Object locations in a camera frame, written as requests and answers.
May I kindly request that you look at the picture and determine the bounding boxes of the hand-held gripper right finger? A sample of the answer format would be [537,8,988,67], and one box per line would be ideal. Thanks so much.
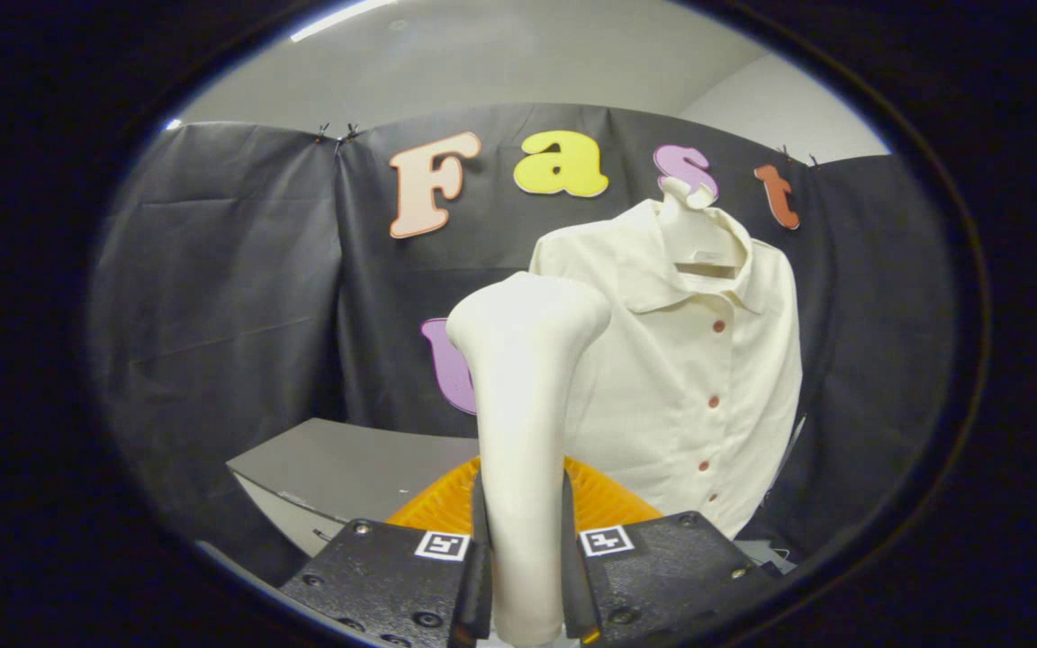
[559,456,785,645]

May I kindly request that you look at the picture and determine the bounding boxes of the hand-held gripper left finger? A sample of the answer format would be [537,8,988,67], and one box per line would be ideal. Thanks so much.
[280,456,492,648]

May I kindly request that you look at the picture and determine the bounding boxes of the white garment steamer head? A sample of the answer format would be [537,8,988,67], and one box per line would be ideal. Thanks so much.
[445,272,612,647]

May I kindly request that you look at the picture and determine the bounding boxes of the cream button-up shirt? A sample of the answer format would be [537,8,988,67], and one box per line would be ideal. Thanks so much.
[529,200,803,541]

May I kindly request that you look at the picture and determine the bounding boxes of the white clothes hanger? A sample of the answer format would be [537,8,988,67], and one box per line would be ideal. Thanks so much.
[658,176,747,271]

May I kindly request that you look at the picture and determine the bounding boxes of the grey drawer cabinet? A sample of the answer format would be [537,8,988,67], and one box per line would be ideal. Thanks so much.
[226,418,481,559]

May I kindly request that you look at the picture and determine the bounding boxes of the black backdrop cloth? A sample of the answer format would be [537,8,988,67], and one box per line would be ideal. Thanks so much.
[86,102,960,586]

